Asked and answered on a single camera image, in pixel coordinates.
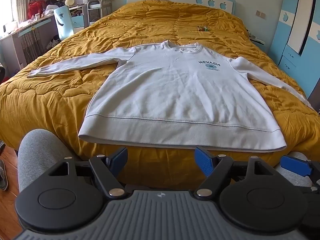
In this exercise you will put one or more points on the blue white wardrobe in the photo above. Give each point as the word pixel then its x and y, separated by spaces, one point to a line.
pixel 297 30

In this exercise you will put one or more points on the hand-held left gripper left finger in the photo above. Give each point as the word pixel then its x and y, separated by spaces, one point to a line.
pixel 118 158

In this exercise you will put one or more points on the grey shoe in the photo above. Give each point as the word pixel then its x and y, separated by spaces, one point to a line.
pixel 3 177

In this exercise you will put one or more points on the beige wall switch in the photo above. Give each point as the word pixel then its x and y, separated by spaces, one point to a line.
pixel 260 14

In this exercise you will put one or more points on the red bag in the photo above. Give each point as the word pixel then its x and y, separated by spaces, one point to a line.
pixel 36 8

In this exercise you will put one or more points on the mustard yellow quilt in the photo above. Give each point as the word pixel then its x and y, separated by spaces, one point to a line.
pixel 62 100

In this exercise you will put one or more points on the white sneakers pair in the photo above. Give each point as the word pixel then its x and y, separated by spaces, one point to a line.
pixel 256 38

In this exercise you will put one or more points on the light blue chair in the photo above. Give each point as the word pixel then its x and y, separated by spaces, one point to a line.
pixel 63 22

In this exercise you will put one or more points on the white metal cart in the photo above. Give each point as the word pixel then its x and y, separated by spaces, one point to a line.
pixel 100 10

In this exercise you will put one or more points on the small colourful snack packet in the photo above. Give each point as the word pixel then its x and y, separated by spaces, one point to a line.
pixel 202 28

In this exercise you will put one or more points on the grey blue desk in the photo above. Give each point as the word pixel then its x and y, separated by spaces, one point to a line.
pixel 15 42

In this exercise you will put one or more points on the person's left leg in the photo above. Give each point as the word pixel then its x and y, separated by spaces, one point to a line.
pixel 37 150

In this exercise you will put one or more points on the white printed sweatshirt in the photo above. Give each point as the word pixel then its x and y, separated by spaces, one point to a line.
pixel 170 87

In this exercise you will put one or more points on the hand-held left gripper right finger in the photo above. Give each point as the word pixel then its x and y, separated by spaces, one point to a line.
pixel 204 160

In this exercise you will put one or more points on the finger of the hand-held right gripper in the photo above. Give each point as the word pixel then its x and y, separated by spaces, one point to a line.
pixel 296 165

